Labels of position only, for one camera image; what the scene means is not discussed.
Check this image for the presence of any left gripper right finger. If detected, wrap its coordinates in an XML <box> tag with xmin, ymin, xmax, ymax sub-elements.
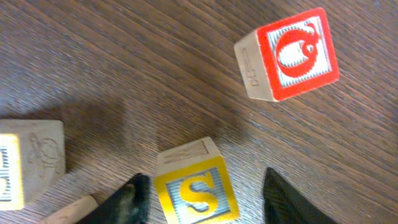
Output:
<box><xmin>262</xmin><ymin>167</ymin><xmax>336</xmax><ymax>224</ymax></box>

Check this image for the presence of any red Q block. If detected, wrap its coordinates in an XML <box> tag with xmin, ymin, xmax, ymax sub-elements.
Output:
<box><xmin>234</xmin><ymin>7</ymin><xmax>340</xmax><ymax>102</ymax></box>

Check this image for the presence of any green V block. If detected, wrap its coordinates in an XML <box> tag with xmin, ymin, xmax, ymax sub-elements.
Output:
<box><xmin>39</xmin><ymin>195</ymin><xmax>98</xmax><ymax>224</ymax></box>

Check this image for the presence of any yellow S block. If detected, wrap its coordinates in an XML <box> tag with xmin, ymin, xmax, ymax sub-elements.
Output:
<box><xmin>154</xmin><ymin>137</ymin><xmax>239</xmax><ymax>224</ymax></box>

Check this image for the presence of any yellow block by A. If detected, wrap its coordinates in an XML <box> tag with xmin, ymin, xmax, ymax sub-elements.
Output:
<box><xmin>1</xmin><ymin>119</ymin><xmax>66</xmax><ymax>211</ymax></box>

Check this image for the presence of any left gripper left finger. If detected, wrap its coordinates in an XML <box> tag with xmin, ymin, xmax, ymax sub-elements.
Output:
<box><xmin>76</xmin><ymin>173</ymin><xmax>150</xmax><ymax>224</ymax></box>

